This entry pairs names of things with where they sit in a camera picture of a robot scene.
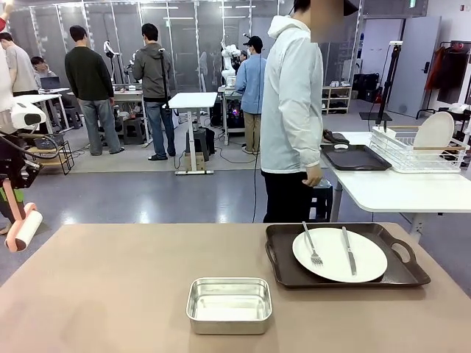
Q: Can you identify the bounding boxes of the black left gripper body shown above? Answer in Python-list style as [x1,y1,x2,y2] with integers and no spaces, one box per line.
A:
[0,136,29,177]

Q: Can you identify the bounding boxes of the pink lint roller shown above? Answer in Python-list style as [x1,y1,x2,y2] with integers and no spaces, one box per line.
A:
[4,179,43,253]

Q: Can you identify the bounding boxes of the silver fork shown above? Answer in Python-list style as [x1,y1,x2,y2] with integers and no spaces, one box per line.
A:
[302,221,324,265]

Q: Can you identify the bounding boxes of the dark brown serving tray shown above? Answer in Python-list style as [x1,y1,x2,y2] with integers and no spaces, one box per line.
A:
[320,143,393,171]
[265,222,431,290]

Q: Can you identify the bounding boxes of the silver table knife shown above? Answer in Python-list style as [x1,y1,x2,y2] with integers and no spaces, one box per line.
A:
[341,226,358,277]

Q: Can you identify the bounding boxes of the person's right forearm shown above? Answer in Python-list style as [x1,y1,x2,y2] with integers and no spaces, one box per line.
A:
[294,110,323,170]

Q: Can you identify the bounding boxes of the person's right hand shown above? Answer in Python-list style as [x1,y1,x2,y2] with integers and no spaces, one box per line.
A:
[302,163,325,188]

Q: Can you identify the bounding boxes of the long white desk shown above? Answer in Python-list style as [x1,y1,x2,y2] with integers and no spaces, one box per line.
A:
[13,93,71,133]

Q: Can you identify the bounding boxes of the man in grey t-shirt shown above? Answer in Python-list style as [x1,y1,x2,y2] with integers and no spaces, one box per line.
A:
[0,32,40,99]

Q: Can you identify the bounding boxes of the seated person in grey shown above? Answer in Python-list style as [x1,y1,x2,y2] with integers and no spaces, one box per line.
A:
[31,56,62,91]

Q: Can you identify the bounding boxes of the man in dark green sweater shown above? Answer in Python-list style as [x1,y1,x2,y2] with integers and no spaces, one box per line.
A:
[64,24,125,157]

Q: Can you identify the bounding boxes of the grey plastic stool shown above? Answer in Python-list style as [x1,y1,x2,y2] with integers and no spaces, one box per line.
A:
[122,117,149,146]

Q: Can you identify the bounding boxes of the white lab desk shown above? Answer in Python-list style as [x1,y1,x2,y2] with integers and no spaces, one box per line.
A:
[65,90,148,111]

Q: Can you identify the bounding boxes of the mannequin in red top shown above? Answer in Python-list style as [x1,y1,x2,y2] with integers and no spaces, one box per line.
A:
[0,5,18,236]

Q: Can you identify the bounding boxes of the man in grey hoodie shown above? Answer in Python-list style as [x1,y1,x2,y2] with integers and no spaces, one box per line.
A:
[132,23,177,161]

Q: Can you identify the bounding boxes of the cardboard box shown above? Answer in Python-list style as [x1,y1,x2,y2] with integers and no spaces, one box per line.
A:
[183,151,205,173]

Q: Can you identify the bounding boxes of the black tripod pole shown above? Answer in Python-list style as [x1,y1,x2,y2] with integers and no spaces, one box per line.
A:
[157,47,172,111]

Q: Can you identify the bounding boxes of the black stool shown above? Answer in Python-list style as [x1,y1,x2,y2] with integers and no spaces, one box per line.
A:
[185,127,216,163]

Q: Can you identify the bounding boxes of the white standing desk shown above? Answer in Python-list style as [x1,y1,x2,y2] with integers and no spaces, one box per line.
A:
[167,91,219,176]

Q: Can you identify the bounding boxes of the computer tower with lights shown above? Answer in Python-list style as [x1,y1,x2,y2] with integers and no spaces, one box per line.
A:
[224,97,247,130]

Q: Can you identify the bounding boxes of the man in blue shirt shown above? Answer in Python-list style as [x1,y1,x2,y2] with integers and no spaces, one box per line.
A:
[234,35,269,155]

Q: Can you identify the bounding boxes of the rectangular metal container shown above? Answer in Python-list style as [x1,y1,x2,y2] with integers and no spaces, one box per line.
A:
[185,277,274,335]

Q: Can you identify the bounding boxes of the person in white jacket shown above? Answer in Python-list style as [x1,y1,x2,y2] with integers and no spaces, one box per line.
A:
[260,0,360,224]

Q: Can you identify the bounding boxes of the dark blue plastic stool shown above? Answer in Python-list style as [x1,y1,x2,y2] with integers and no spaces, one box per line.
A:
[310,179,334,224]

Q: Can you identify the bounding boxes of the wooden shoe rack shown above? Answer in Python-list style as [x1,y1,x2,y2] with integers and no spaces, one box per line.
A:
[322,85,353,115]

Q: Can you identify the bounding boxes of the black equipment cases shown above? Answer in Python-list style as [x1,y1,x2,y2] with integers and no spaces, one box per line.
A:
[352,72,380,103]

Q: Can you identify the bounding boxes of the white side table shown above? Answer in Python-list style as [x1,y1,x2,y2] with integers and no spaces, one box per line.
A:
[319,130,471,243]

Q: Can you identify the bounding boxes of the grey door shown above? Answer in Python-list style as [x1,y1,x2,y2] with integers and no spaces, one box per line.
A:
[388,16,442,118]

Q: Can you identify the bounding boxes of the red hanging garment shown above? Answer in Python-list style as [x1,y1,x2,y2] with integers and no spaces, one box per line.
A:
[425,46,447,92]

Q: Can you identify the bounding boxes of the black cart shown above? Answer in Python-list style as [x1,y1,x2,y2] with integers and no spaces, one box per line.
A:
[436,102,471,130]

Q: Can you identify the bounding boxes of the dark hanging garment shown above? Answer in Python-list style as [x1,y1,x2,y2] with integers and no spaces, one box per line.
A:
[437,46,471,104]

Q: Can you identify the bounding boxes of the black clothes rack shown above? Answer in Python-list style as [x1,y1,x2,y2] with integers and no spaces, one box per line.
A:
[415,40,471,121]

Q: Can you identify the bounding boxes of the black frame wooden shelf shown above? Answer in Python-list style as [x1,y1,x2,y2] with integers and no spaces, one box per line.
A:
[20,134,76,176]

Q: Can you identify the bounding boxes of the dark wire basket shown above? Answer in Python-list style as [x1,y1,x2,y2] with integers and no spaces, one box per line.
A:
[36,133,65,148]

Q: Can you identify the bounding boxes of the white wire dish rack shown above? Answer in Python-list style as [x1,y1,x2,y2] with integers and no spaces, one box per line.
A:
[369,124,471,174]

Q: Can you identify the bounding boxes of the black camera stand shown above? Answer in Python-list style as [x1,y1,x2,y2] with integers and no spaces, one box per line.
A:
[358,40,404,128]

